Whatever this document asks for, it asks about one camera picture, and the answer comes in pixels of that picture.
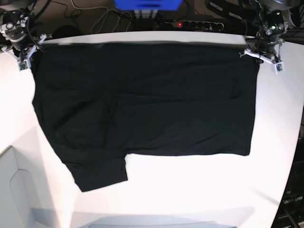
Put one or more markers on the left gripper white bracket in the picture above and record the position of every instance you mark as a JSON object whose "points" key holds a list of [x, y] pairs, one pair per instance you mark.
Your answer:
{"points": [[265, 51]]}

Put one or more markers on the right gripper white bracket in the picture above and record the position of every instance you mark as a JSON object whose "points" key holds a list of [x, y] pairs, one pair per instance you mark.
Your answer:
{"points": [[23, 56]]}

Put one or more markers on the black T-shirt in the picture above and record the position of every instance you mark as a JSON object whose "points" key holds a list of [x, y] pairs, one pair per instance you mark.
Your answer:
{"points": [[98, 103]]}

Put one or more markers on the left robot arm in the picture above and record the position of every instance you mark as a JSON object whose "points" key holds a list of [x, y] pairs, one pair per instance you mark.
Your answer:
{"points": [[269, 21]]}

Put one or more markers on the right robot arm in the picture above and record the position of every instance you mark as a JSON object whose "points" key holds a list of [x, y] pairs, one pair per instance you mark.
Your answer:
{"points": [[18, 28]]}

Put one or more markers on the blue box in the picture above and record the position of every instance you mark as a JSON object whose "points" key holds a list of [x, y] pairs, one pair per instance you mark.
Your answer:
{"points": [[147, 4]]}

